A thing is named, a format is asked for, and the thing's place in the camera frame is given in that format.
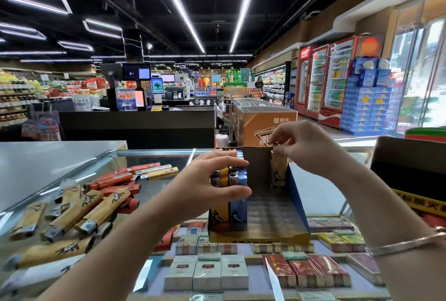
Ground pile of yellow red lighters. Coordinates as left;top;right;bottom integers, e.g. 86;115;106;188
0;161;181;291

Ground blue poster screen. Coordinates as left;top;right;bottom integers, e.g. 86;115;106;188
116;87;138;111

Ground person's left hand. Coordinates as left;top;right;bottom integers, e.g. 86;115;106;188
157;150;254;226

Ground glass entrance doors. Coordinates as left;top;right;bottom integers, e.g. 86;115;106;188
387;0;446;134

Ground silver bracelet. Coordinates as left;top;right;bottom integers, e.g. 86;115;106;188
366;228;446;258

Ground black checkout monitor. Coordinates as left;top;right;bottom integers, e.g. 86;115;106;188
123;62;151;80

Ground row of blue lighters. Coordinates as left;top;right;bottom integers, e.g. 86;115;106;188
229;151;249;233

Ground grocery rack with bottles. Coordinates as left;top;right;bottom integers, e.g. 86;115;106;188
0;71;43;127

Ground hanging plastic bags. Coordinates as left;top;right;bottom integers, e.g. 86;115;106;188
21;109;61;141

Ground glass display case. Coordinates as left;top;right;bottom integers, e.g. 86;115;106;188
0;146;446;301

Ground blue yellow lighter display box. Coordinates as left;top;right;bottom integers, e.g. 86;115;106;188
208;146;312;245

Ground black yellow display box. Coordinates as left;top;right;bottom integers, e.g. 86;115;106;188
369;136;446;218

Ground red green container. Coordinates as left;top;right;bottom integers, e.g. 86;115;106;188
404;126;446;143

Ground black checkout counter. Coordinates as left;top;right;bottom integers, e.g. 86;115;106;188
59;107;217;150

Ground orange round sign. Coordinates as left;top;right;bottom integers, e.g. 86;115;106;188
357;36;383;59

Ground person's right hand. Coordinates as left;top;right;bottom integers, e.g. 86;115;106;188
269;120;351;181

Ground open refrigerated chiller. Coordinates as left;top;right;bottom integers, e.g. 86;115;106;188
253;62;290;105

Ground red drink fridge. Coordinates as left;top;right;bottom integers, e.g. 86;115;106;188
295;47;312;113
304;44;330;119
319;36;358;129

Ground brown cardboard carton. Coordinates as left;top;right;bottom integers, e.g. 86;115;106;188
232;97;298;147

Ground person's right forearm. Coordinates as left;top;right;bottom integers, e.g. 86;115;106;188
324;161;446;301

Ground long ceiling light strip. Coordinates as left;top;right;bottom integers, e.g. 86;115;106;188
150;0;206;53
229;0;263;53

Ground stack of blue cartons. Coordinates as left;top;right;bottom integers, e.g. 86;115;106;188
341;57;401;136

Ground row of cigarette packs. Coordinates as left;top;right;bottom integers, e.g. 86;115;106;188
150;219;384;295

